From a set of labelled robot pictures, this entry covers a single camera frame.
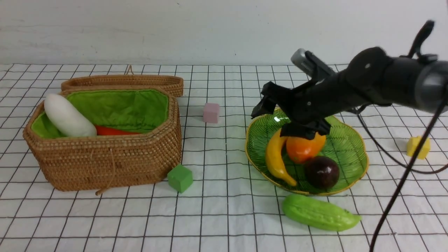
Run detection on white black grid tablecloth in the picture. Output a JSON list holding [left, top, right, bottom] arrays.
[[0, 63, 448, 252]]

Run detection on green glass leaf plate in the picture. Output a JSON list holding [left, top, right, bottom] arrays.
[[245, 107, 369, 196]]

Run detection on white radish with green leaves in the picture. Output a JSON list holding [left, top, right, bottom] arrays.
[[44, 93, 97, 137]]

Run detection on woven rattan basket green lining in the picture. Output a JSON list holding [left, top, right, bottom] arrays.
[[23, 86, 182, 192]]

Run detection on dark purple mangosteen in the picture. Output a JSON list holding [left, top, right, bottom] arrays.
[[303, 156, 340, 190]]

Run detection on black cable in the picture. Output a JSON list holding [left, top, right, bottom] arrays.
[[352, 21, 448, 252]]

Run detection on green bitter gourd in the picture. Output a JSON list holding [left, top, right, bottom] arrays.
[[282, 194, 362, 232]]

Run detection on orange yellow mango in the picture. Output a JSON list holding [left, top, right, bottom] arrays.
[[286, 133, 327, 164]]

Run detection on orange carrot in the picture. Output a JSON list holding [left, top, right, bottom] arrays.
[[95, 125, 140, 136]]

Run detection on yellow foam cube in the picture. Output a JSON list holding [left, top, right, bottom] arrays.
[[406, 136, 431, 160]]

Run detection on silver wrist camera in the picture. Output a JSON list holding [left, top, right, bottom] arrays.
[[290, 48, 336, 82]]

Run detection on pink foam cube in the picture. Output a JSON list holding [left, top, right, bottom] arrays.
[[203, 103, 220, 124]]

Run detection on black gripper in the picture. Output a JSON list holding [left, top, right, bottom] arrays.
[[251, 76, 371, 140]]

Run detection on woven rattan basket lid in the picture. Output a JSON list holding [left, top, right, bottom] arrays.
[[61, 65, 184, 97]]

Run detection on green foam cube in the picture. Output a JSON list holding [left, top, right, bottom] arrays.
[[167, 164, 193, 193]]

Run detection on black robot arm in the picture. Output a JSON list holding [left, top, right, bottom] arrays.
[[251, 47, 447, 139]]

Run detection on yellow banana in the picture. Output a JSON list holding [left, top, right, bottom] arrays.
[[265, 129, 297, 187]]

